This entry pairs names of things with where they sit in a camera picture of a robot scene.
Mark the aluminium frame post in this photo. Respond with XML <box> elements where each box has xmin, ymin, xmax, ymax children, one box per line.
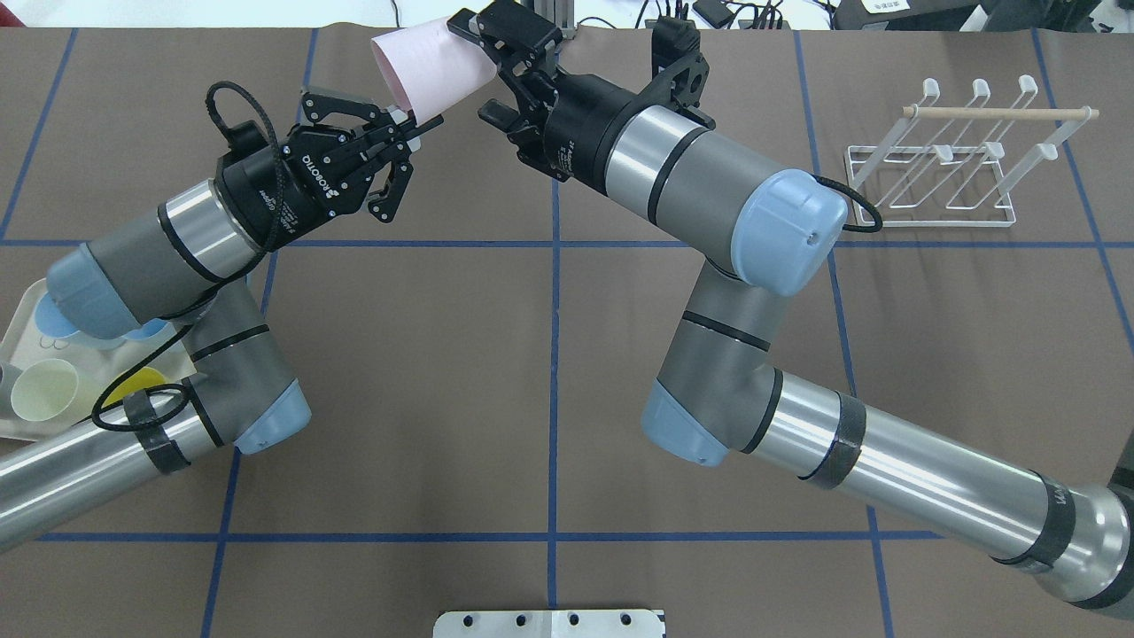
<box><xmin>523</xmin><ymin>0</ymin><xmax>578</xmax><ymax>39</ymax></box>

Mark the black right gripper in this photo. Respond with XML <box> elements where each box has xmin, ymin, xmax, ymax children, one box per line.
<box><xmin>448</xmin><ymin>1</ymin><xmax>645</xmax><ymax>185</ymax></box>

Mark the pink plastic cup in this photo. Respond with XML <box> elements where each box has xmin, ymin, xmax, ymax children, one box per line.
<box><xmin>371</xmin><ymin>18</ymin><xmax>498</xmax><ymax>124</ymax></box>

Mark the light blue plastic cup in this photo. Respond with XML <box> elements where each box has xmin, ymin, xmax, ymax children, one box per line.
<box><xmin>34</xmin><ymin>294</ymin><xmax>82</xmax><ymax>340</ymax></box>

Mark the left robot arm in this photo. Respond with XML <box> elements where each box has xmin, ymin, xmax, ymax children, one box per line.
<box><xmin>3</xmin><ymin>105</ymin><xmax>442</xmax><ymax>550</ymax></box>

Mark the white wire cup rack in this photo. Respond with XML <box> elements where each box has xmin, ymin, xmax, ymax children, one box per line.
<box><xmin>843</xmin><ymin>75</ymin><xmax>1101</xmax><ymax>230</ymax></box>

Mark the yellow plastic cup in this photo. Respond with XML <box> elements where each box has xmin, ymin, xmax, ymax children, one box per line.
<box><xmin>103</xmin><ymin>366</ymin><xmax>167</xmax><ymax>408</ymax></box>

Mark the pale green plastic cup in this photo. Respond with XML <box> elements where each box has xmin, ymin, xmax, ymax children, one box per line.
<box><xmin>11</xmin><ymin>359</ymin><xmax>84</xmax><ymax>423</ymax></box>

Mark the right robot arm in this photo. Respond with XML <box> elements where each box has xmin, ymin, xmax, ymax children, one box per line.
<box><xmin>451</xmin><ymin>25</ymin><xmax>1131</xmax><ymax>637</ymax></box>

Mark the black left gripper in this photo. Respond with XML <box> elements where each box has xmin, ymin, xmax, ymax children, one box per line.
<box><xmin>215</xmin><ymin>113</ymin><xmax>443</xmax><ymax>250</ymax></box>

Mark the cream plastic tray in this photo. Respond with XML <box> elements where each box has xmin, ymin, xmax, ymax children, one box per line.
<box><xmin>1</xmin><ymin>279</ymin><xmax>175</xmax><ymax>441</ymax></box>

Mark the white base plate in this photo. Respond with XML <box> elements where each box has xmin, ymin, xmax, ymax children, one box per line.
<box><xmin>432</xmin><ymin>607</ymin><xmax>668</xmax><ymax>637</ymax></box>

